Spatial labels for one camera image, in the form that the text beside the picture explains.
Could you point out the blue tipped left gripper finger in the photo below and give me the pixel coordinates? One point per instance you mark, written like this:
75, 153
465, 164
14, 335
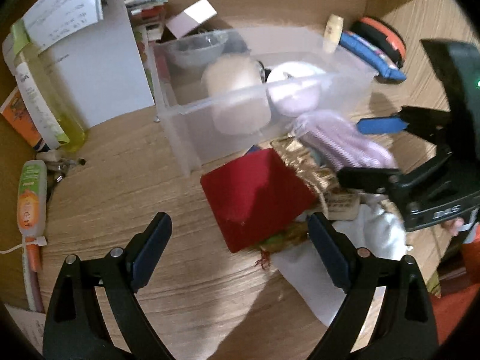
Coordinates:
397, 124

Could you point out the lilac knitted cloth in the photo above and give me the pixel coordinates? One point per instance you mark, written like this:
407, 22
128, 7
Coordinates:
339, 143

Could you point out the white cloth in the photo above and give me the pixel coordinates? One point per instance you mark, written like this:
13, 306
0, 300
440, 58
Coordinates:
316, 268

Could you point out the white handwritten note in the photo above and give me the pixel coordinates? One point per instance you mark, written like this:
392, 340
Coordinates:
50, 21

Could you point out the gold foil packet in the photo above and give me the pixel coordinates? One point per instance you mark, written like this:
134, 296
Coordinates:
319, 178

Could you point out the small white pink box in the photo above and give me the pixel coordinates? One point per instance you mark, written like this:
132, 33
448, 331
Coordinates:
190, 18

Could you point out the cream yellow small bottle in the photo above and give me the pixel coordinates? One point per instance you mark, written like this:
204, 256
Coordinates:
332, 33

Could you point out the clear plastic bowl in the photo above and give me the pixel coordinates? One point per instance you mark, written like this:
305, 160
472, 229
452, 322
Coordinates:
198, 50

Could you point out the stack of markers and packs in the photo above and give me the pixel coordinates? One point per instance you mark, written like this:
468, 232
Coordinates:
147, 17

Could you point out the printed paper sheet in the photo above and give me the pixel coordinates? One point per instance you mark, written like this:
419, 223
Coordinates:
31, 324

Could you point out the person hand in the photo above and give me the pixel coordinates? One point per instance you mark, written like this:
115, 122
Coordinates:
453, 226

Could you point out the white round lid container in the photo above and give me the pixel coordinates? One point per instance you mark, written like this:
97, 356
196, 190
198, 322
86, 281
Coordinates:
295, 87

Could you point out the clear plastic storage bin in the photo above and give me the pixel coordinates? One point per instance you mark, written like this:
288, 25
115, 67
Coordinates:
222, 108

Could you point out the black orange round case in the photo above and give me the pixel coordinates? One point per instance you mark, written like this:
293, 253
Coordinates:
383, 36

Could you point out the orange book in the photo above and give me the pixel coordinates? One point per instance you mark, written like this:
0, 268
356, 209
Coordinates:
16, 114

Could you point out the white paper box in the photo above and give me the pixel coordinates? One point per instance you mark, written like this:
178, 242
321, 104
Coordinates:
99, 69

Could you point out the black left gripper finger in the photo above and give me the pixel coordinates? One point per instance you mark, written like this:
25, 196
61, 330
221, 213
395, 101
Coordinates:
405, 327
75, 327
373, 181

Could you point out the yellow liquid bottle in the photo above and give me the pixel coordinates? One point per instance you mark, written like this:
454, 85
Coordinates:
51, 115

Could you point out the orange green tube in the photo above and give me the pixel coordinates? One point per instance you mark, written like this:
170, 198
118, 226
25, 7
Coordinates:
31, 213

